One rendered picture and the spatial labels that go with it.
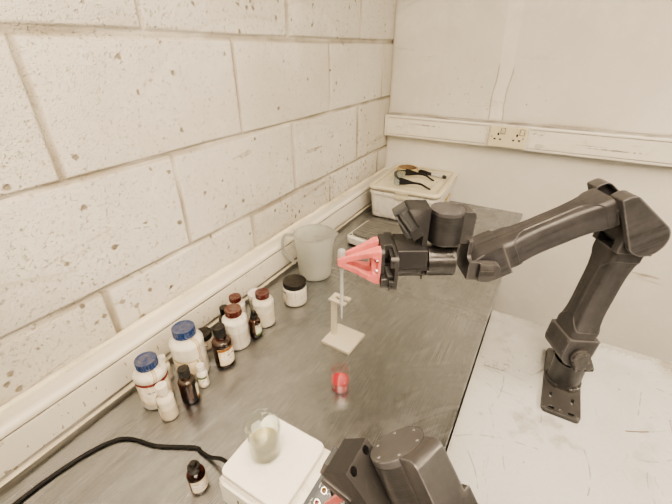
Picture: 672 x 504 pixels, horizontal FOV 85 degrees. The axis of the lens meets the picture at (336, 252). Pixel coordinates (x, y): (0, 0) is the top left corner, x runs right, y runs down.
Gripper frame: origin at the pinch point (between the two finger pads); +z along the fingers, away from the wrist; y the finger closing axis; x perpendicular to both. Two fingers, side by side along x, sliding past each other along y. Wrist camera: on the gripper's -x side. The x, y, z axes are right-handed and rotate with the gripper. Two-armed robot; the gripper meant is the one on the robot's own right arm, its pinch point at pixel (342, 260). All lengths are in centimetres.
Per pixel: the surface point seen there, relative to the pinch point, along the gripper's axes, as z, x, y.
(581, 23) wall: -87, -40, -94
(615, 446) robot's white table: -51, 32, 15
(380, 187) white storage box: -19, 18, -90
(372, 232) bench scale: -14, 28, -67
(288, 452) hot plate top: 9.0, 23.4, 20.5
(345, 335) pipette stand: -1.5, 31.4, -15.4
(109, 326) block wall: 49, 18, -4
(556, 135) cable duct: -86, -3, -89
